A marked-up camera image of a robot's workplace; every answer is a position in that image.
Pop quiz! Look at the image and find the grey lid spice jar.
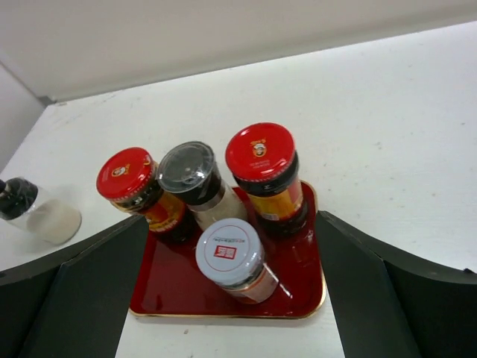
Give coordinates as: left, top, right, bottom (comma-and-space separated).
195, 218, 279, 304

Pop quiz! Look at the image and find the red lid dark sauce jar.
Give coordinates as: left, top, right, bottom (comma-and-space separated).
225, 122, 308, 236

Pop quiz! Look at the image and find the black cap white bottle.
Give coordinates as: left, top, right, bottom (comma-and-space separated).
1, 177, 82, 245

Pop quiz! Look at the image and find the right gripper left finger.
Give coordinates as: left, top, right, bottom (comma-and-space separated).
1, 216, 148, 357

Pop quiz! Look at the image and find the clear cap grinder bottle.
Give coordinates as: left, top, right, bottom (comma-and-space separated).
157, 141, 248, 230

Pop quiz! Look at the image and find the red lacquer tray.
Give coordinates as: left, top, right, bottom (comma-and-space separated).
130, 181, 326, 319

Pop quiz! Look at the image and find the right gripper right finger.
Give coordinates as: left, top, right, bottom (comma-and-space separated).
315, 211, 476, 357

